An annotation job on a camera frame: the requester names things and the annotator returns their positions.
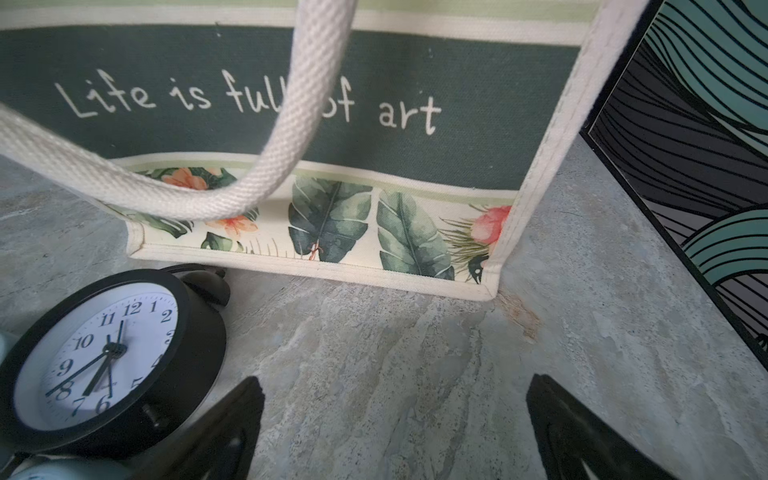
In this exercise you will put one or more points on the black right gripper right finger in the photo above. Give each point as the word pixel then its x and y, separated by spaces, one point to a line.
pixel 574 443

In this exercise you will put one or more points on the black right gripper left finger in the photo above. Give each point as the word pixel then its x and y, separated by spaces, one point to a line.
pixel 220 445

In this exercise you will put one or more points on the pale blue twin-bell alarm clock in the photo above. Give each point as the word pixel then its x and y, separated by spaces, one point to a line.
pixel 54 471

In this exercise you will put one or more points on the small black alarm clock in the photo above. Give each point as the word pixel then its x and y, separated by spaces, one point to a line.
pixel 118 366

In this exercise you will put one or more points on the floral canvas tote bag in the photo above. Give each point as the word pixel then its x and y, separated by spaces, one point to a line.
pixel 402 144

